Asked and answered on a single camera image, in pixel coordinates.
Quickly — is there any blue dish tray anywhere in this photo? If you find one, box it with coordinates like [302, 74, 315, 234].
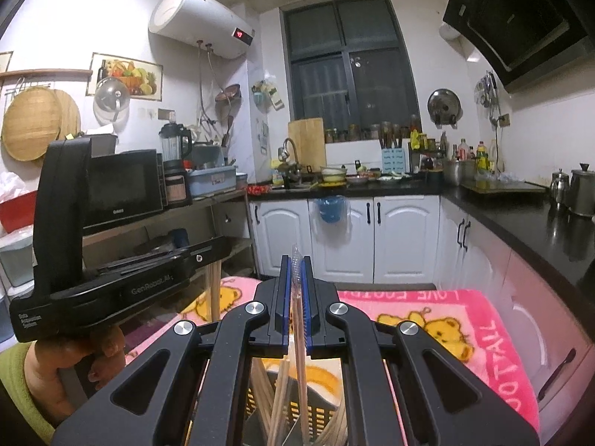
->
[187, 166, 236, 197]

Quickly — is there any steel kettle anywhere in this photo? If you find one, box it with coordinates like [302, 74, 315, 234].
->
[567, 162, 595, 217]

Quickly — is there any pink cartoon blanket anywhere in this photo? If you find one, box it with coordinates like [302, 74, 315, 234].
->
[124, 276, 540, 433]

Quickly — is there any metal shelf rack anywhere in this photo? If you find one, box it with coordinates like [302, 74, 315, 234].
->
[83, 189, 259, 277]

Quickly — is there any glass pot lid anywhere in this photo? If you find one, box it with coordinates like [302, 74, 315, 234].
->
[94, 77, 130, 123]

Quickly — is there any steel pot on counter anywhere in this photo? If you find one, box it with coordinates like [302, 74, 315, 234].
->
[443, 159, 476, 186]

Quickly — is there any dark green utensil basket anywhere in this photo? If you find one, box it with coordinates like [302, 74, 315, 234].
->
[242, 358, 345, 445]

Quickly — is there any black blender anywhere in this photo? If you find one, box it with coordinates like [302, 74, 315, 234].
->
[158, 123, 193, 173]

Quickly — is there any round bamboo tray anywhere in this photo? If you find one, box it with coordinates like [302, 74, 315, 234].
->
[1, 85, 81, 162]

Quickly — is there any chopstick pair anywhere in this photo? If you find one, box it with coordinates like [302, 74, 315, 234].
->
[206, 261, 222, 322]
[250, 358, 276, 445]
[267, 358, 290, 446]
[290, 245, 310, 445]
[315, 402, 348, 446]

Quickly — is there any blue knife block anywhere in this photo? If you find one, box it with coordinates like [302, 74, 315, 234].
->
[381, 147, 409, 173]

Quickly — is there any green sleeve forearm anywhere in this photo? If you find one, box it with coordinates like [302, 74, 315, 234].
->
[1, 342, 55, 445]

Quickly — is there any fruit picture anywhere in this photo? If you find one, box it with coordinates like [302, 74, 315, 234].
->
[86, 52, 163, 102]

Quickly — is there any red plastic basin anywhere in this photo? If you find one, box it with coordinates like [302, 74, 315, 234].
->
[0, 191, 37, 234]

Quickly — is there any wooden cutting board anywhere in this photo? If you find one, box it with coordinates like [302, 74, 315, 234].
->
[289, 118, 327, 172]

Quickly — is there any black range hood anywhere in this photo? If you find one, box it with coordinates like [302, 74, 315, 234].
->
[443, 0, 594, 94]

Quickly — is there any person left hand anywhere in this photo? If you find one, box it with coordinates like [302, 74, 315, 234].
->
[23, 326, 125, 426]

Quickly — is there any small steel teapot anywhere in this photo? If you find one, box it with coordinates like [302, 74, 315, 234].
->
[550, 168, 570, 206]

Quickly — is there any dark kitchen window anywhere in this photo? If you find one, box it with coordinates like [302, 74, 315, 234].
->
[282, 0, 419, 133]

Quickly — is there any black microwave oven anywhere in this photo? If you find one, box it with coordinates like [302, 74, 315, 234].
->
[84, 149, 166, 232]

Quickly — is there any blue hanging bag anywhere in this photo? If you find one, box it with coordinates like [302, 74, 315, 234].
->
[317, 195, 348, 224]

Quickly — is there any white water heater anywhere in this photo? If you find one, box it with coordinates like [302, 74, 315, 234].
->
[148, 0, 255, 59]

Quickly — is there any hanging pot lid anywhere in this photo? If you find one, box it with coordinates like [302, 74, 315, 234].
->
[427, 89, 463, 129]

